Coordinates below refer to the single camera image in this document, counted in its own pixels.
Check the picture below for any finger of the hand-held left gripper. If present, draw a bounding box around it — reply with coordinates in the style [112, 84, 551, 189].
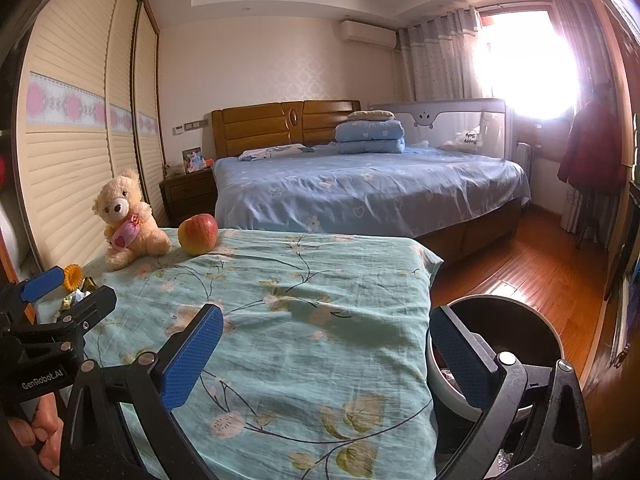
[50, 285, 118, 334]
[17, 267, 65, 307]

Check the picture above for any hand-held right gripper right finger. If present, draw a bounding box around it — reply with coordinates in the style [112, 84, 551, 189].
[429, 305, 593, 480]

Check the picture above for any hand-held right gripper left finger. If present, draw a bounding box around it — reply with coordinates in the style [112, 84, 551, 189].
[60, 302, 226, 480]

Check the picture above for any white round trash bin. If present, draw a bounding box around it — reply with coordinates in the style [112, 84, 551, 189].
[427, 296, 563, 423]

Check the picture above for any person's left hand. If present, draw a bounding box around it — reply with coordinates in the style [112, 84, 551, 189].
[9, 402, 64, 473]

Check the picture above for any crumpled foil wrapper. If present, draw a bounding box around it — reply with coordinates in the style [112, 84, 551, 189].
[60, 277, 101, 316]

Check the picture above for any cream teddy bear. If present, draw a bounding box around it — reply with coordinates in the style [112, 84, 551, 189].
[92, 170, 172, 272]

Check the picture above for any green floral bedsheet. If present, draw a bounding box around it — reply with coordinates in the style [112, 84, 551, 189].
[37, 227, 445, 480]

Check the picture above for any louvred sliding wardrobe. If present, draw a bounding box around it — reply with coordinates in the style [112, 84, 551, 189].
[12, 0, 168, 281]

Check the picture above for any red apple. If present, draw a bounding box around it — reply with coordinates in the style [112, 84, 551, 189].
[178, 213, 219, 256]

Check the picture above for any wooden nightstand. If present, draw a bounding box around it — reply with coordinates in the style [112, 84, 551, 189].
[159, 170, 218, 228]

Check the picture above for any bed with blue sheet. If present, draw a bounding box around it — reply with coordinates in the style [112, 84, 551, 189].
[212, 142, 531, 261]

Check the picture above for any white and blue pillow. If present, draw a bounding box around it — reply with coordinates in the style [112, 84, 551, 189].
[237, 144, 313, 162]

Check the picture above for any folded blue quilt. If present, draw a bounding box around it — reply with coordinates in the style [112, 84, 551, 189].
[334, 120, 406, 155]

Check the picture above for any wooden headboard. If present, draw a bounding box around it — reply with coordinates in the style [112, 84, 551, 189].
[211, 100, 362, 158]

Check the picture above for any red coat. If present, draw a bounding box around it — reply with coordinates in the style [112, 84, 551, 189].
[557, 100, 628, 188]

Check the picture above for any small patterned pillow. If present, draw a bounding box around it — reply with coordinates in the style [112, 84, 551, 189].
[347, 109, 396, 122]

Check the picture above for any grey dotted curtain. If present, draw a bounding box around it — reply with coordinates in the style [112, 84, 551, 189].
[397, 5, 483, 103]

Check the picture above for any white air conditioner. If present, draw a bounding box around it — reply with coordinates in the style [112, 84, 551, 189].
[340, 21, 398, 50]

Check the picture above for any striped purple curtain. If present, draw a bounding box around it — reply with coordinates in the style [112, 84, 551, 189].
[550, 0, 626, 241]

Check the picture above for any wall switch panel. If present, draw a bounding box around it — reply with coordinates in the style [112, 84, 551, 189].
[172, 119, 210, 136]

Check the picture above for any grey bed guard rail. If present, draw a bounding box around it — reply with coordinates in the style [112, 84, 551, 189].
[367, 98, 513, 161]

